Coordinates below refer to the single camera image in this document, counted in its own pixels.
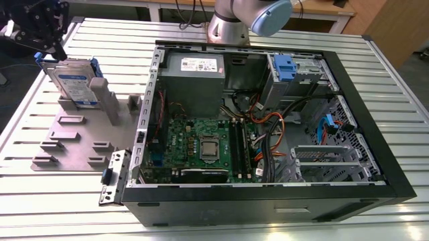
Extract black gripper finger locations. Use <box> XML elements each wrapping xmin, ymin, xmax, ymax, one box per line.
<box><xmin>0</xmin><ymin>21</ymin><xmax>50</xmax><ymax>53</ymax></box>
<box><xmin>45</xmin><ymin>10</ymin><xmax>69</xmax><ymax>61</ymax></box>

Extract hard disk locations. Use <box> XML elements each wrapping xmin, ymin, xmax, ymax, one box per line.
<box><xmin>34</xmin><ymin>52</ymin><xmax>102</xmax><ymax>111</ymax></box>

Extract blue disk carrier in cage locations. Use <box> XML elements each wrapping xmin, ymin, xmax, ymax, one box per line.
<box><xmin>272</xmin><ymin>54</ymin><xmax>297</xmax><ymax>82</ymax></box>

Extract metal disk bay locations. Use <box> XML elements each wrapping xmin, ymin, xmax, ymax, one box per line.
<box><xmin>288</xmin><ymin>145</ymin><xmax>374</xmax><ymax>183</ymax></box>

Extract grey parts rack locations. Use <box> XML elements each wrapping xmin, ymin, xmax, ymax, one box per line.
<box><xmin>29</xmin><ymin>77</ymin><xmax>148</xmax><ymax>174</ymax></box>

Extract grey power supply unit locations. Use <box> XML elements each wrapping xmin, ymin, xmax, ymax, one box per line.
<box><xmin>156</xmin><ymin>52</ymin><xmax>225</xmax><ymax>119</ymax></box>

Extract green motherboard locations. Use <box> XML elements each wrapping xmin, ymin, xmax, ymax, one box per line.
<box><xmin>138</xmin><ymin>117</ymin><xmax>263</xmax><ymax>184</ymax></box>

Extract silver CPU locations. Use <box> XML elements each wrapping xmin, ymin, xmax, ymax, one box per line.
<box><xmin>200</xmin><ymin>141</ymin><xmax>220</xmax><ymax>156</ymax></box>

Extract CPU socket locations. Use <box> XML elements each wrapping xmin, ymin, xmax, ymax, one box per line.
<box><xmin>196</xmin><ymin>135</ymin><xmax>224</xmax><ymax>164</ymax></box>

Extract black RAM slot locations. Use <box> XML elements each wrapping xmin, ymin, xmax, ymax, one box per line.
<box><xmin>229</xmin><ymin>118</ymin><xmax>243</xmax><ymax>179</ymax></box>
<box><xmin>239</xmin><ymin>118</ymin><xmax>252</xmax><ymax>179</ymax></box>

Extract black graphics card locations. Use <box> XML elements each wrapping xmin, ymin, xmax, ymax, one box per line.
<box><xmin>169</xmin><ymin>167</ymin><xmax>231</xmax><ymax>184</ymax></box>

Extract grey metal drive cage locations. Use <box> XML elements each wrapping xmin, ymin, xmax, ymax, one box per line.
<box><xmin>260</xmin><ymin>54</ymin><xmax>334</xmax><ymax>112</ymax></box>

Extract wooden desk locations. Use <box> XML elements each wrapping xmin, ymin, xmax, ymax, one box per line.
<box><xmin>133</xmin><ymin>0</ymin><xmax>356</xmax><ymax>33</ymax></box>

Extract black open PC case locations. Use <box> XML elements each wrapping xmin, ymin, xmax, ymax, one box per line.
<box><xmin>97</xmin><ymin>39</ymin><xmax>416</xmax><ymax>228</ymax></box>

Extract wooden cabinet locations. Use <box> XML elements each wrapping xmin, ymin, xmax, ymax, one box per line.
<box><xmin>344</xmin><ymin>0</ymin><xmax>429</xmax><ymax>72</ymax></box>

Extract silver card retention bracket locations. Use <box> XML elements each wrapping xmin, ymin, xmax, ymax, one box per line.
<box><xmin>97</xmin><ymin>148</ymin><xmax>132</xmax><ymax>207</ymax></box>

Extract multicolour power wire bundle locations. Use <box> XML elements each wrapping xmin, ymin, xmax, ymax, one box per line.
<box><xmin>219</xmin><ymin>91</ymin><xmax>291</xmax><ymax>168</ymax></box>

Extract thick black cables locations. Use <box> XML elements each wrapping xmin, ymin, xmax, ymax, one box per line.
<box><xmin>260</xmin><ymin>95</ymin><xmax>335</xmax><ymax>183</ymax></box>

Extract blue data wire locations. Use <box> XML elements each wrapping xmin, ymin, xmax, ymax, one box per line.
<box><xmin>315</xmin><ymin>114</ymin><xmax>336</xmax><ymax>147</ymax></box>

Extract orange power wire black plug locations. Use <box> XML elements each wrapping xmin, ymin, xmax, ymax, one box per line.
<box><xmin>326</xmin><ymin>120</ymin><xmax>355</xmax><ymax>133</ymax></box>

